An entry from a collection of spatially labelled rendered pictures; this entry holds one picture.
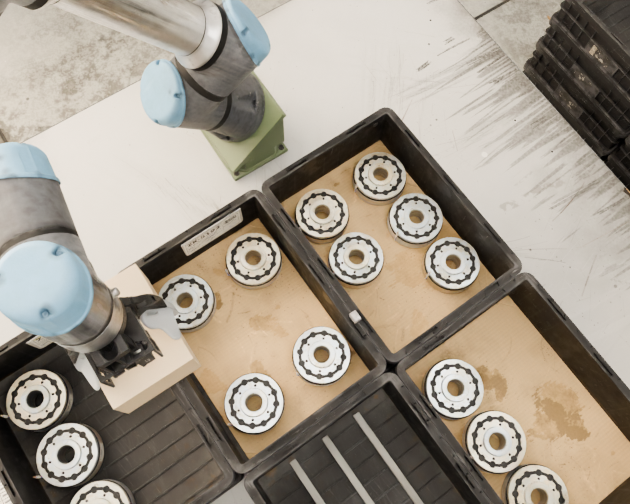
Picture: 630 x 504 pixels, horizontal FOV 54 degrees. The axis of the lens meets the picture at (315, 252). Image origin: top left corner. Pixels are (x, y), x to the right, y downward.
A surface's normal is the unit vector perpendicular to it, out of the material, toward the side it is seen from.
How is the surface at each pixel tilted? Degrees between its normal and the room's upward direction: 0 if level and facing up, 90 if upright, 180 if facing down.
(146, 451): 0
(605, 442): 0
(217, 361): 0
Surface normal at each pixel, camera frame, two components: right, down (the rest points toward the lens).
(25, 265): 0.03, -0.31
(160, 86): -0.61, 0.16
